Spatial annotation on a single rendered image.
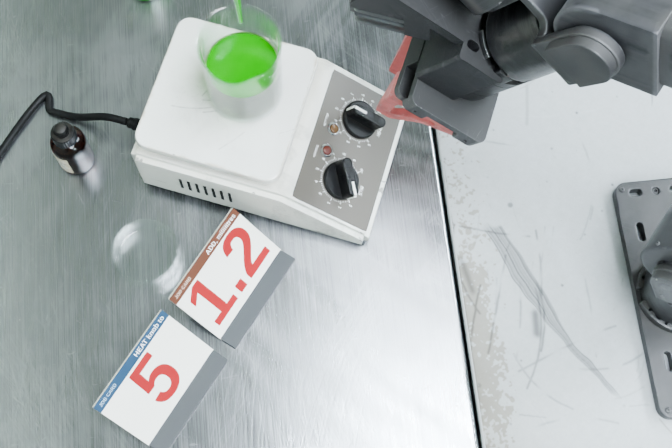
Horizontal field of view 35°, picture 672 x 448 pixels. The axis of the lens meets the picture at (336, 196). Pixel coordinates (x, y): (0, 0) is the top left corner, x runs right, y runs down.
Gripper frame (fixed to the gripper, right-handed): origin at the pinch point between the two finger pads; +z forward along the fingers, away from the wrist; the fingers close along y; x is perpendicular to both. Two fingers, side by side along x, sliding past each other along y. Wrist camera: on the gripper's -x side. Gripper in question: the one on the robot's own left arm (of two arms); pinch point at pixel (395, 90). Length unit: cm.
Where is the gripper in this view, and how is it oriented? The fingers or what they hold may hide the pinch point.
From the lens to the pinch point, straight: 82.8
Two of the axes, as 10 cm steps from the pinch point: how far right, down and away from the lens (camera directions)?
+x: 8.1, 4.3, 4.0
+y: -3.0, 8.9, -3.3
